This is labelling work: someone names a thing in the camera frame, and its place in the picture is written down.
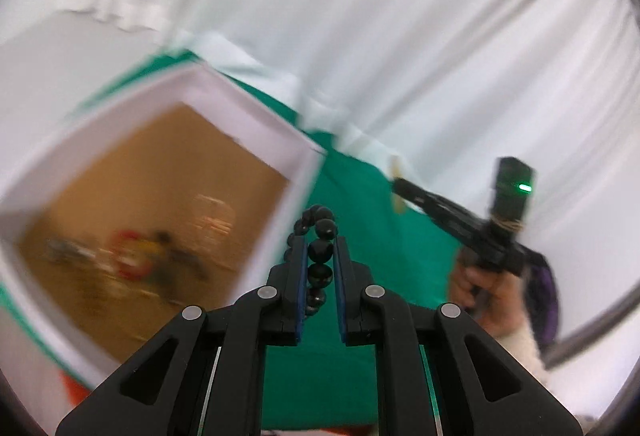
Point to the red bead bracelet amber bead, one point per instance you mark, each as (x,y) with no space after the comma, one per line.
(135,256)

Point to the cream knit sleeve forearm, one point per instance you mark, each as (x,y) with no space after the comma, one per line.
(522,346)

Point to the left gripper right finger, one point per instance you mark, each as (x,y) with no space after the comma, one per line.
(438,372)

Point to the white curtain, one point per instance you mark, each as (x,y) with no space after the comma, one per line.
(446,87)

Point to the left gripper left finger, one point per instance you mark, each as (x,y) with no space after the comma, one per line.
(203,372)

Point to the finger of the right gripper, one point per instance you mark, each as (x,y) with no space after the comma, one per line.
(411,193)

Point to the person's right hand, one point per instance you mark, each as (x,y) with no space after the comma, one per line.
(494,299)

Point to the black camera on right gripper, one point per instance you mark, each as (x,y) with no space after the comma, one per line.
(513,186)

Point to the white box with brown base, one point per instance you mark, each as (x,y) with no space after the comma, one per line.
(184,151)

